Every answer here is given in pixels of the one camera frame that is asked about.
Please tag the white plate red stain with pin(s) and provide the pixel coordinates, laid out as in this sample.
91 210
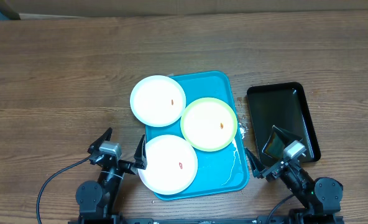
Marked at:
172 165

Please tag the yellow green sponge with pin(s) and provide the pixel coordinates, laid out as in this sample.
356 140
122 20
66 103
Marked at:
274 146

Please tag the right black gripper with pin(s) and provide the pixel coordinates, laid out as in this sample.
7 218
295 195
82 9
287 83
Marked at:
276 170

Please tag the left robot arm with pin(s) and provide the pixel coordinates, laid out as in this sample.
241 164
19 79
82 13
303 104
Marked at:
97 198

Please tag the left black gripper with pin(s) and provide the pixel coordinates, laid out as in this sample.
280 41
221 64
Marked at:
139 160

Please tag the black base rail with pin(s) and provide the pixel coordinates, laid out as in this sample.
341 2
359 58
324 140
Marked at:
202 221

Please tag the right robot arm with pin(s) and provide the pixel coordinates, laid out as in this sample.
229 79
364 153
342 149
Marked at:
321 197

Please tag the black plastic tray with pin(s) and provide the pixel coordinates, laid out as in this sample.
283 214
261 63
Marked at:
282 105

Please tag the white plate green rim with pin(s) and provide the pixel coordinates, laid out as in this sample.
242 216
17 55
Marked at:
209 124

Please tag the white plate blue rim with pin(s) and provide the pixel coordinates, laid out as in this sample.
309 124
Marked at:
157 101

